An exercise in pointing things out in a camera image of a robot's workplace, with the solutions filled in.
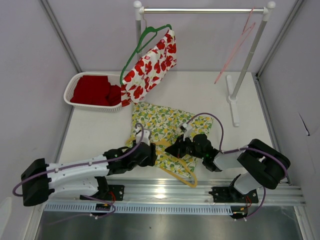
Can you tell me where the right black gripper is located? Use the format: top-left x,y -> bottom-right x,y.
165,133 -> 205,159

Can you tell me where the yellow hanger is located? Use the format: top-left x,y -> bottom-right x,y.
126,128 -> 198,188

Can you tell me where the lemon print cloth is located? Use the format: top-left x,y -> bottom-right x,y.
126,102 -> 198,178

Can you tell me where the red poppy floral skirt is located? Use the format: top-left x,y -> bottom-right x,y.
119,29 -> 177,107

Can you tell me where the green hanger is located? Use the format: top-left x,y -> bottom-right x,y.
119,7 -> 172,86

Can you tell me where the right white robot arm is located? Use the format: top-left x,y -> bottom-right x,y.
165,134 -> 291,203

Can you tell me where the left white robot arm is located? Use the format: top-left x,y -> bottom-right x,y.
21,142 -> 157,207

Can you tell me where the pink hanger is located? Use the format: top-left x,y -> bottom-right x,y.
214,7 -> 256,84

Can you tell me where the red folded cloth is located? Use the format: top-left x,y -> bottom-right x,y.
70,75 -> 121,107

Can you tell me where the white perforated plastic basket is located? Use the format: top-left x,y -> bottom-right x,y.
63,72 -> 122,113

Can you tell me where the white clothes rack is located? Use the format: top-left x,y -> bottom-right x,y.
133,0 -> 276,127

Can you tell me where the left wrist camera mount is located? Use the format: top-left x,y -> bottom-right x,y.
135,129 -> 151,146

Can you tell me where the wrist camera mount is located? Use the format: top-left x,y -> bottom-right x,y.
179,122 -> 193,141
135,129 -> 151,146

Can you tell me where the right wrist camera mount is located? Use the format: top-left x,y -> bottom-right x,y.
179,122 -> 193,141

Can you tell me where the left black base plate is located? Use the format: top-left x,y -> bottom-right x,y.
87,184 -> 125,201

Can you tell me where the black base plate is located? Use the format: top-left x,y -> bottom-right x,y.
208,186 -> 259,204
87,184 -> 125,201

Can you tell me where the aluminium mounting rail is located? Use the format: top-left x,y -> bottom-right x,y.
33,176 -> 307,206

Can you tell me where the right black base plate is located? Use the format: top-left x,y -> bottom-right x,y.
208,186 -> 259,204

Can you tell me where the white slotted cable duct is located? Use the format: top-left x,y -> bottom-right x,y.
44,202 -> 233,216

